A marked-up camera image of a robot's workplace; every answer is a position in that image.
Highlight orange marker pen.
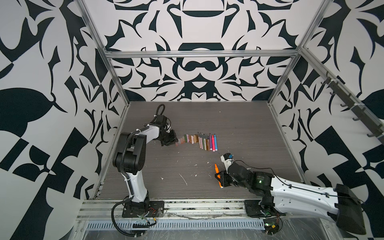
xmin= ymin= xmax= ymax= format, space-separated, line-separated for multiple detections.
xmin=215 ymin=164 xmax=223 ymax=188

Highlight purple marker pen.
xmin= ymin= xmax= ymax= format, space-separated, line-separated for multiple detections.
xmin=209 ymin=134 xmax=213 ymax=151

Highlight blue marker pen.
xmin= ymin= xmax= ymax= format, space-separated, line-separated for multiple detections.
xmin=214 ymin=135 xmax=218 ymax=152

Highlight red pink marker pen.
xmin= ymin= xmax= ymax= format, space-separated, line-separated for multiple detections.
xmin=212 ymin=135 xmax=215 ymax=152

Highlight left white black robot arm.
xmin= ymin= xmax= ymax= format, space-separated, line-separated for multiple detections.
xmin=112 ymin=114 xmax=178 ymax=212

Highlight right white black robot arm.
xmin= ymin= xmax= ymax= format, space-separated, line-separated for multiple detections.
xmin=215 ymin=158 xmax=367 ymax=235

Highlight small green circuit board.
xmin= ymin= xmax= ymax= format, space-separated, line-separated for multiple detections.
xmin=263 ymin=218 xmax=284 ymax=236

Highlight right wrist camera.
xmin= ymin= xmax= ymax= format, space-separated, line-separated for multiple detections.
xmin=221 ymin=153 xmax=233 ymax=171

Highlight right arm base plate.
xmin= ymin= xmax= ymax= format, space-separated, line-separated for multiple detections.
xmin=244 ymin=200 xmax=286 ymax=218

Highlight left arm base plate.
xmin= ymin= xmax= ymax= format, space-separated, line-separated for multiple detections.
xmin=122 ymin=201 xmax=165 ymax=218

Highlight aluminium front rail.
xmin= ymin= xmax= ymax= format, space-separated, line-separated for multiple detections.
xmin=76 ymin=198 xmax=261 ymax=220

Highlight white slotted cable duct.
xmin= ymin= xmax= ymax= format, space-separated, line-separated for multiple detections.
xmin=86 ymin=218 xmax=266 ymax=231

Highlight black wall hook rack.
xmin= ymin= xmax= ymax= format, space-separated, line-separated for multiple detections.
xmin=322 ymin=71 xmax=384 ymax=145

